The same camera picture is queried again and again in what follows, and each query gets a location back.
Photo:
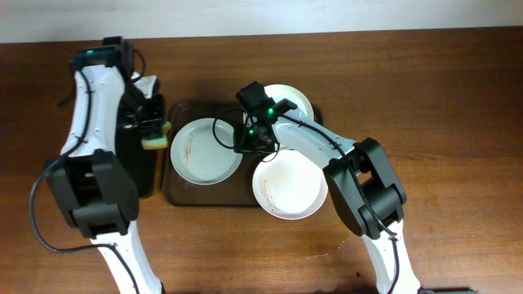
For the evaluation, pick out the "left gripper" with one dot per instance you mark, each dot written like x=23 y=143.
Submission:
x=144 y=123

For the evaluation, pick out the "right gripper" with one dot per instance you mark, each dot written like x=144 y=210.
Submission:
x=253 y=147

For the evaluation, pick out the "green yellow sponge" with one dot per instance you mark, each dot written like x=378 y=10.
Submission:
x=157 y=141

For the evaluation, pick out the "white plate top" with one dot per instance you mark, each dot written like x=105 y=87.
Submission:
x=280 y=92

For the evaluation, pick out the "white plate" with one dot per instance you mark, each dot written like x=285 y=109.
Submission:
x=280 y=92
x=197 y=156
x=289 y=186

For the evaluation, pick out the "white plate bottom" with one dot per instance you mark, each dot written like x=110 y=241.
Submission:
x=289 y=186

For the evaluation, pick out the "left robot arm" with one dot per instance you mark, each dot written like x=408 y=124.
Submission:
x=107 y=164

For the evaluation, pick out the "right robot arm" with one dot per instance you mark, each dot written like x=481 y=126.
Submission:
x=366 y=192

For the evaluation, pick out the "black plastic tray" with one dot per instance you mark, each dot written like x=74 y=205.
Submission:
x=140 y=163

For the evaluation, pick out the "brown serving tray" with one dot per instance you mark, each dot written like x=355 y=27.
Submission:
x=236 y=190

